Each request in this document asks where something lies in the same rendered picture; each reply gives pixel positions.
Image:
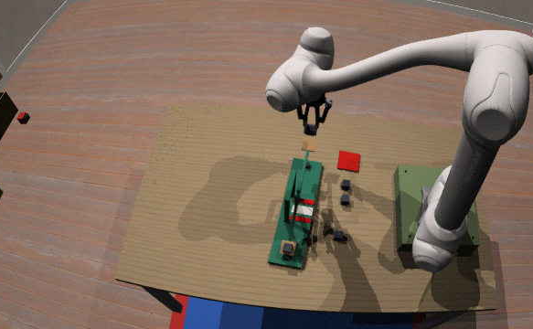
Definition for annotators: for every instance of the red flat square plate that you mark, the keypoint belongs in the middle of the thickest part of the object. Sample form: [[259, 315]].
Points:
[[348, 161]]

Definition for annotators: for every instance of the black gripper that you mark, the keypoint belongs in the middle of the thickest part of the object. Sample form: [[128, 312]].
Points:
[[316, 105]]

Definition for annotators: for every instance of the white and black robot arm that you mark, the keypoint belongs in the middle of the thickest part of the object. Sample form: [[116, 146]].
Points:
[[495, 106]]

